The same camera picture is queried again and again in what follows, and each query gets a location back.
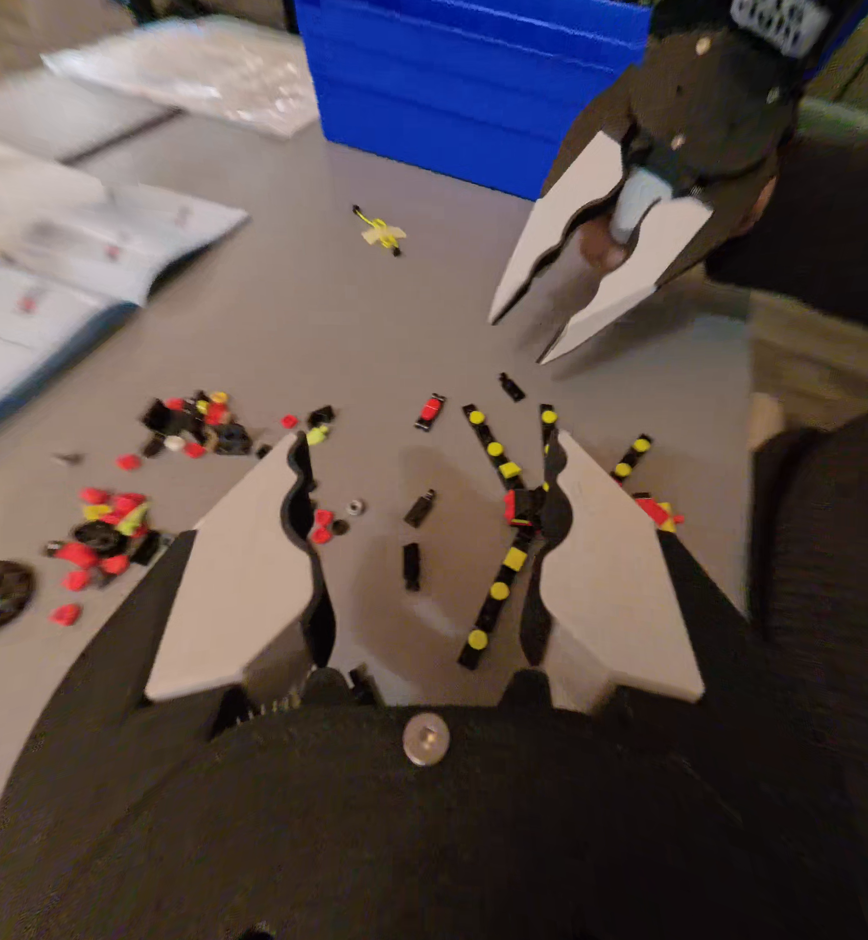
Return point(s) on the person's black knit sweater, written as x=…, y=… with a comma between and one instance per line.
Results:
x=830, y=587

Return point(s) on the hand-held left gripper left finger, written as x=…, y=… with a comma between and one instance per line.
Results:
x=243, y=587

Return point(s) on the person's right hand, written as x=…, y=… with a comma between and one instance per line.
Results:
x=601, y=246

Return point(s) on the person's right forearm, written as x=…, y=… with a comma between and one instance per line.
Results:
x=830, y=235

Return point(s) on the black lego plate red tile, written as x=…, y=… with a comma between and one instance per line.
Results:
x=430, y=411

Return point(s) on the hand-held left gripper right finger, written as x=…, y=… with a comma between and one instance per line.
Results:
x=610, y=587

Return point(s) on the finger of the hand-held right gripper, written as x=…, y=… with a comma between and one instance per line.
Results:
x=654, y=257
x=566, y=198

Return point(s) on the pile of loose lego pieces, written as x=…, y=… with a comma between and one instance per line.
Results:
x=184, y=426

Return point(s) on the clear plastic bag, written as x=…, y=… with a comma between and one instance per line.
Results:
x=199, y=73

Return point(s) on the yellow black lego spider model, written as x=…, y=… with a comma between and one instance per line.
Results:
x=513, y=558

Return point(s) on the blue plastic bin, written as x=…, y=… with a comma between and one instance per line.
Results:
x=463, y=73

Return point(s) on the lego instruction booklet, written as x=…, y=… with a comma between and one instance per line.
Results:
x=59, y=294

